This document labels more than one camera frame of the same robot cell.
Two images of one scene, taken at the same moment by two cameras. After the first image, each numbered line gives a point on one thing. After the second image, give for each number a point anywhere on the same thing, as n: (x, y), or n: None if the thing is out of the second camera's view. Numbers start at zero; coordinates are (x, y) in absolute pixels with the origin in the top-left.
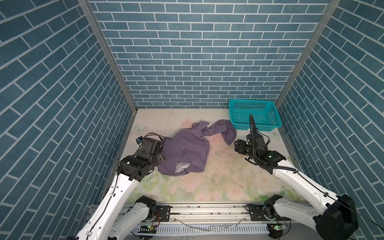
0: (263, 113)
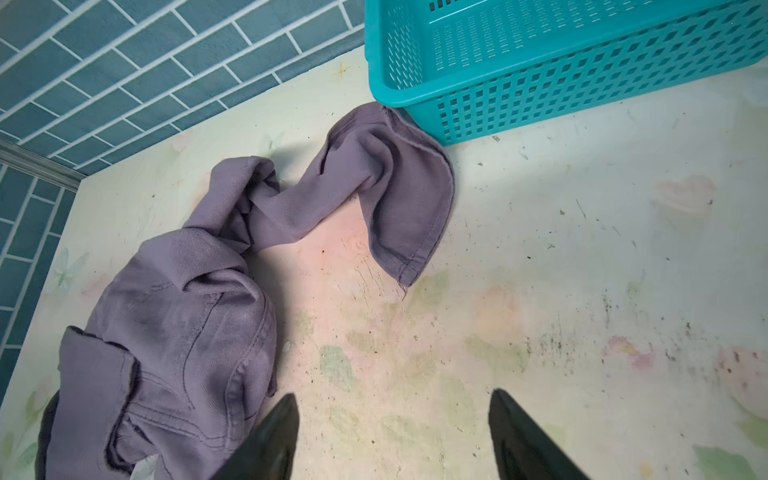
0: (461, 71)
